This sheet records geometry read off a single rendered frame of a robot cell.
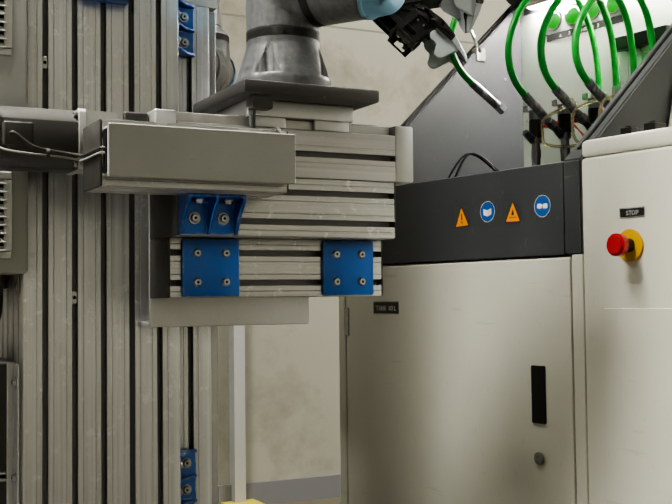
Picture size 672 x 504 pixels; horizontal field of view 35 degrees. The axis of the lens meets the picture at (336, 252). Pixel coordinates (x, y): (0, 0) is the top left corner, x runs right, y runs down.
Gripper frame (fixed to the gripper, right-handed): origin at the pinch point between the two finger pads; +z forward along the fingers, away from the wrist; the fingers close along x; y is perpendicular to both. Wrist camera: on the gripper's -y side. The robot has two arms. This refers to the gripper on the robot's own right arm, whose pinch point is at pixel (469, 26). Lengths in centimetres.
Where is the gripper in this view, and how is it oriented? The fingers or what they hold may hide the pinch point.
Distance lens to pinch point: 204.1
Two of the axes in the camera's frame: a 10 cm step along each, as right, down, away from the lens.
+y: -8.1, -0.2, -5.8
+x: 5.8, -0.4, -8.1
